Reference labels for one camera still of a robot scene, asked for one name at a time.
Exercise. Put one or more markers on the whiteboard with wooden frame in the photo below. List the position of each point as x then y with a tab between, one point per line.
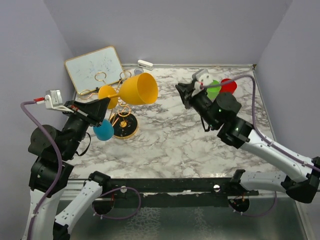
94	70

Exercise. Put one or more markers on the orange wine glass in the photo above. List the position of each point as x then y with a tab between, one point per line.
140	89

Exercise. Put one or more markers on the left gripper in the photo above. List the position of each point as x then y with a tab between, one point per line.
93	111

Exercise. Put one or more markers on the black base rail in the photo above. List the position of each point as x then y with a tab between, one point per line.
170	192

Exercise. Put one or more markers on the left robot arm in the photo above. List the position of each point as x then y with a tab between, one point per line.
50	172

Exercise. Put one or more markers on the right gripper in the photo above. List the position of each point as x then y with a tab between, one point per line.
185	91

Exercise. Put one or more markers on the gold wire glass rack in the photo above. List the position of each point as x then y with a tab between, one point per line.
124	123

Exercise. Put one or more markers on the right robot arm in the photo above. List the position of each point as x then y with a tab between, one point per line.
297	176

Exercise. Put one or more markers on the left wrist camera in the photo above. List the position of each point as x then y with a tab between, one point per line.
53	101

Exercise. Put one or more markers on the red wine glass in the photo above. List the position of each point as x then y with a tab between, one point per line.
229	88

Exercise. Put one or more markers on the green wine glass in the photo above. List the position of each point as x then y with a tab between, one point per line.
213	92

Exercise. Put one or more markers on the white whiteboard eraser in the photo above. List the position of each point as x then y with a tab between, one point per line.
145	65

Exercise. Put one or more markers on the blue wine glass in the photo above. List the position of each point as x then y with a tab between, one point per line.
105	131

